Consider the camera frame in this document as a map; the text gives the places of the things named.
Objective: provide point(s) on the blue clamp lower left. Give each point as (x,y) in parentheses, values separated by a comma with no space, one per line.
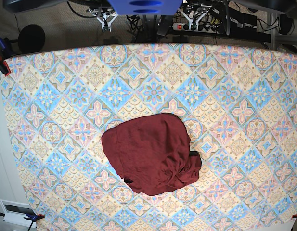
(30,217)

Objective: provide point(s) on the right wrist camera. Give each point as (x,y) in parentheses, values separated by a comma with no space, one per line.
(106,28)

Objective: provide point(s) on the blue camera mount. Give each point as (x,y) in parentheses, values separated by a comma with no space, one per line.
(145,7)

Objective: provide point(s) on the dark red t-shirt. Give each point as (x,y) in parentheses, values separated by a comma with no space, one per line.
(152,154)

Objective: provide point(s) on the black orange clamp left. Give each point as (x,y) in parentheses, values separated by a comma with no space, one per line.
(4,67)

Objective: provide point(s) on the white wall vent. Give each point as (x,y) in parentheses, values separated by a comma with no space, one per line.
(15,212)

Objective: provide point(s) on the white power strip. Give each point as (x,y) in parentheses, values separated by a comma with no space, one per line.
(201,28)

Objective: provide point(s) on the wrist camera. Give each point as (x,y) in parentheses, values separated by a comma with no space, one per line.
(106,28)
(194,27)

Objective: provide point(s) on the black round stool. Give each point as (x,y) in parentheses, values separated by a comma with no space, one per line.
(31,39)

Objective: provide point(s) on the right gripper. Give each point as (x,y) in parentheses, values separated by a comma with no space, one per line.
(102,11)

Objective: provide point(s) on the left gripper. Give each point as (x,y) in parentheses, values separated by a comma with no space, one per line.
(194,10)

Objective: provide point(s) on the patterned tile tablecloth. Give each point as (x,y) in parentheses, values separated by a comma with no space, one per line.
(239,106)

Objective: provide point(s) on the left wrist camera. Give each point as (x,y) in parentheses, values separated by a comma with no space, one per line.
(194,27)

